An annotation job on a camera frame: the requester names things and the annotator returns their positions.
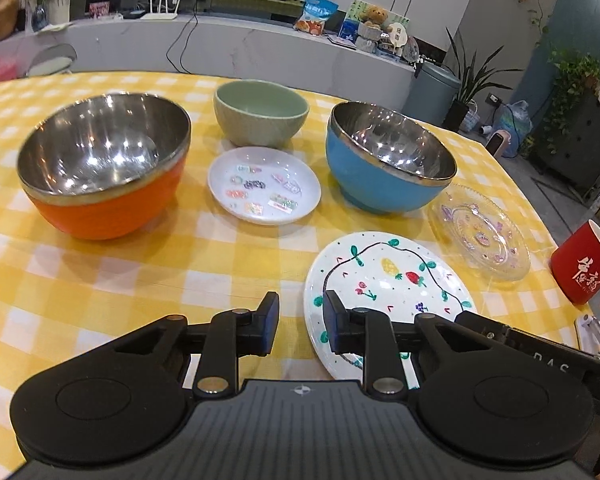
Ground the white fruity painted plate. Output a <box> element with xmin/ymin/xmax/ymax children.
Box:
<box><xmin>303</xmin><ymin>231</ymin><xmax>476</xmax><ymax>380</ymax></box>

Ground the small white sticker plate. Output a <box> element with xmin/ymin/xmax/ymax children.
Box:
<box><xmin>207</xmin><ymin>146</ymin><xmax>322</xmax><ymax>226</ymax></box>

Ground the clear glass plate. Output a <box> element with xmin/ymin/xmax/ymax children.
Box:
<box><xmin>429</xmin><ymin>184</ymin><xmax>531</xmax><ymax>282</ymax></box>

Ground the blue steel bowl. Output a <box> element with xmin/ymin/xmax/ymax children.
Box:
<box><xmin>325</xmin><ymin>101</ymin><xmax>457</xmax><ymax>214</ymax></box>

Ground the orange steel bowl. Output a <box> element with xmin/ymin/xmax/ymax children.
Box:
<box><xmin>17</xmin><ymin>92</ymin><xmax>192</xmax><ymax>240</ymax></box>

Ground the yellow checkered tablecloth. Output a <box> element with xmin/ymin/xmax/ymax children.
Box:
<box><xmin>0</xmin><ymin>73</ymin><xmax>579</xmax><ymax>479</ymax></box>

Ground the green ceramic bowl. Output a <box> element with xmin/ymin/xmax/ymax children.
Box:
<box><xmin>213</xmin><ymin>79</ymin><xmax>310</xmax><ymax>148</ymax></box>

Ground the pink space heater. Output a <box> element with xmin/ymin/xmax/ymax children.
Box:
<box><xmin>486</xmin><ymin>129</ymin><xmax>510</xmax><ymax>158</ymax></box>

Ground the grey trash bin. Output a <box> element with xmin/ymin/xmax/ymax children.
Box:
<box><xmin>402</xmin><ymin>61</ymin><xmax>460</xmax><ymax>126</ymax></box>

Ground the blue water jug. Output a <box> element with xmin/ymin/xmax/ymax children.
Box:
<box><xmin>493</xmin><ymin>100</ymin><xmax>533</xmax><ymax>158</ymax></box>

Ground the tall potted plant right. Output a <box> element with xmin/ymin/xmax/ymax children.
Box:
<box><xmin>442</xmin><ymin>29</ymin><xmax>522</xmax><ymax>131</ymax></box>

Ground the white tv cabinet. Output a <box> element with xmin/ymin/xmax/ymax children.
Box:
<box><xmin>0</xmin><ymin>15</ymin><xmax>414</xmax><ymax>110</ymax></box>

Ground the round paper fan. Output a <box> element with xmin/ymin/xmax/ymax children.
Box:
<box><xmin>387</xmin><ymin>22</ymin><xmax>408</xmax><ymax>56</ymax></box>

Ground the trailing ivy plant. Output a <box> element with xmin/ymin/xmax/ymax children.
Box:
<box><xmin>535</xmin><ymin>50</ymin><xmax>600</xmax><ymax>154</ymax></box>

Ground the teddy bear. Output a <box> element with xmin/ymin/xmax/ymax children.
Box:
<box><xmin>358</xmin><ymin>4</ymin><xmax>389</xmax><ymax>29</ymax></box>

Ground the blue snack bag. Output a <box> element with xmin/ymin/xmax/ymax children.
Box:
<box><xmin>294</xmin><ymin>0</ymin><xmax>338</xmax><ymax>36</ymax></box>

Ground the white wifi router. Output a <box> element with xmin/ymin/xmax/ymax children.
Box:
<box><xmin>140</xmin><ymin>0</ymin><xmax>182</xmax><ymax>21</ymax></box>

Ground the round grey stool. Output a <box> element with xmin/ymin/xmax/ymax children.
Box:
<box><xmin>26</xmin><ymin>44</ymin><xmax>78</xmax><ymax>77</ymax></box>

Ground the red mug wooden handle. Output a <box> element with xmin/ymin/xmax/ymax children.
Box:
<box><xmin>550</xmin><ymin>220</ymin><xmax>600</xmax><ymax>306</ymax></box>

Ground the black power cable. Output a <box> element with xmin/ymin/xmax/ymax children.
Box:
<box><xmin>165</xmin><ymin>0</ymin><xmax>202</xmax><ymax>75</ymax></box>

